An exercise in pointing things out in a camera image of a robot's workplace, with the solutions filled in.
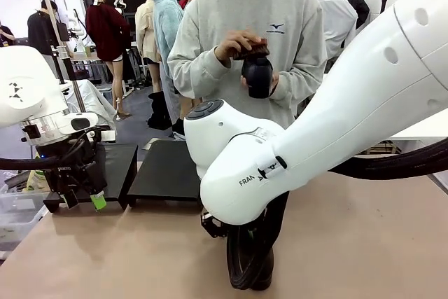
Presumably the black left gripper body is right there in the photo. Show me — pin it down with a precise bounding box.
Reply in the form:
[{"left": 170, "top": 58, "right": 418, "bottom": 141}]
[{"left": 37, "top": 133, "right": 108, "bottom": 197}]

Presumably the brown wooden shoe brush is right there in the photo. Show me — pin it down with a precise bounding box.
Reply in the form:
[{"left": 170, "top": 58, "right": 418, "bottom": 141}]
[{"left": 231, "top": 35, "right": 271, "bottom": 62}]

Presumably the person's left forearm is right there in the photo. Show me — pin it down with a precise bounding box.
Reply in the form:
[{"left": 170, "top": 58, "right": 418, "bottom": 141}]
[{"left": 276, "top": 57, "right": 328, "bottom": 102}]

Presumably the person's right forearm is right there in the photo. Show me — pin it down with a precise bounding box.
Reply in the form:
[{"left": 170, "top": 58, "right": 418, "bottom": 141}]
[{"left": 167, "top": 45, "right": 221, "bottom": 99}]

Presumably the person's left hand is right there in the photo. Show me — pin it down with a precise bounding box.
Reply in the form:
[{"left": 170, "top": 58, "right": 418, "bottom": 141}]
[{"left": 267, "top": 71, "right": 281, "bottom": 98}]

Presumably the person's right hand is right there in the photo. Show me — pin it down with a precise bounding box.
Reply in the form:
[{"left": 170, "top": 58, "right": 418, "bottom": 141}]
[{"left": 213, "top": 29, "right": 259, "bottom": 67}]

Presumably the green yellow snack bag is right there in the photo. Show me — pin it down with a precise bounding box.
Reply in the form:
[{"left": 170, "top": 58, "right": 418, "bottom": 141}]
[{"left": 26, "top": 169, "right": 50, "bottom": 193}]

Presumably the clear plastic storage bin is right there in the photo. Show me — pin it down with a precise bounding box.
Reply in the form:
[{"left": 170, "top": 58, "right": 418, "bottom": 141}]
[{"left": 0, "top": 190, "right": 49, "bottom": 244}]

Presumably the white cover sheet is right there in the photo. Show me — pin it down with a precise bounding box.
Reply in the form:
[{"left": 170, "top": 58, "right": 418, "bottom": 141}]
[{"left": 74, "top": 79, "right": 118, "bottom": 132}]

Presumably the pair of black boots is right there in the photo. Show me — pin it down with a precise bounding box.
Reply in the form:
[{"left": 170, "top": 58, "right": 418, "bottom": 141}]
[{"left": 146, "top": 90, "right": 173, "bottom": 131}]

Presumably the person in black clothes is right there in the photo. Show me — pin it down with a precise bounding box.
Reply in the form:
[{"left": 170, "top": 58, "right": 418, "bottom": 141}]
[{"left": 27, "top": 0, "right": 61, "bottom": 69}]

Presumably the mannequin in maroon sweater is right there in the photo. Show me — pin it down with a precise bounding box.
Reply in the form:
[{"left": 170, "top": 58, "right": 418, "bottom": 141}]
[{"left": 85, "top": 0, "right": 133, "bottom": 120}]

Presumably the seated person in black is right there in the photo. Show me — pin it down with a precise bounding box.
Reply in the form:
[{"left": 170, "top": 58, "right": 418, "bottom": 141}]
[{"left": 0, "top": 20, "right": 17, "bottom": 48}]

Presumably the wooden pallet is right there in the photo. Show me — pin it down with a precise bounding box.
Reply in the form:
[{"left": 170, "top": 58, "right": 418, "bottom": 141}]
[{"left": 360, "top": 139, "right": 402, "bottom": 156}]

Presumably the mannequin in cream shirt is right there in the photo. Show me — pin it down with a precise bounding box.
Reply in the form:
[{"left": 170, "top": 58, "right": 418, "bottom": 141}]
[{"left": 134, "top": 0, "right": 162, "bottom": 94}]

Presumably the mannequin in blue fleece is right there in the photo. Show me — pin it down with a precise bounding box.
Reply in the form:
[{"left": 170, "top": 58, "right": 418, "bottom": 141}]
[{"left": 152, "top": 0, "right": 185, "bottom": 128}]

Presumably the person wearing white headset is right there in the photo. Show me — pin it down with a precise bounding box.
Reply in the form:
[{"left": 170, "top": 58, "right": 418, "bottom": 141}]
[{"left": 110, "top": 0, "right": 136, "bottom": 34}]

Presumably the white table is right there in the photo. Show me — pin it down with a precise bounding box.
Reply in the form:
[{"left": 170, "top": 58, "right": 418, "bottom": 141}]
[{"left": 381, "top": 109, "right": 448, "bottom": 143}]

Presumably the person in grey sweatshirt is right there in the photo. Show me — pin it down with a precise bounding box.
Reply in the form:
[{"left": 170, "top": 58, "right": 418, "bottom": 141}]
[{"left": 167, "top": 0, "right": 328, "bottom": 139}]

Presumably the mannequin in white shirt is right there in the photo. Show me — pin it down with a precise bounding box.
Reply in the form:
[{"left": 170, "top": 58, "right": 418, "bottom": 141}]
[{"left": 314, "top": 0, "right": 358, "bottom": 72}]

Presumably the black right arm cable sleeve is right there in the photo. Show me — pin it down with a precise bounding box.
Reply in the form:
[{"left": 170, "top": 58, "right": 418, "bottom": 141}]
[{"left": 225, "top": 137, "right": 448, "bottom": 292}]

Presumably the black arm cable sleeve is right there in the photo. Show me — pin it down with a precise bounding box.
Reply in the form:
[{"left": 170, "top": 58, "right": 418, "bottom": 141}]
[
  {"left": 225, "top": 137, "right": 448, "bottom": 292},
  {"left": 0, "top": 137, "right": 95, "bottom": 171}
]

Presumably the black left arm cable sleeve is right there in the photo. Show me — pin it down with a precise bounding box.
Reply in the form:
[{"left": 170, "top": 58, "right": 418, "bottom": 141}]
[{"left": 0, "top": 137, "right": 95, "bottom": 171}]

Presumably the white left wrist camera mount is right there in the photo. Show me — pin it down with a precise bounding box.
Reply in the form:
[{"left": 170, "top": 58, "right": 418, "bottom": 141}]
[{"left": 94, "top": 130, "right": 116, "bottom": 143}]

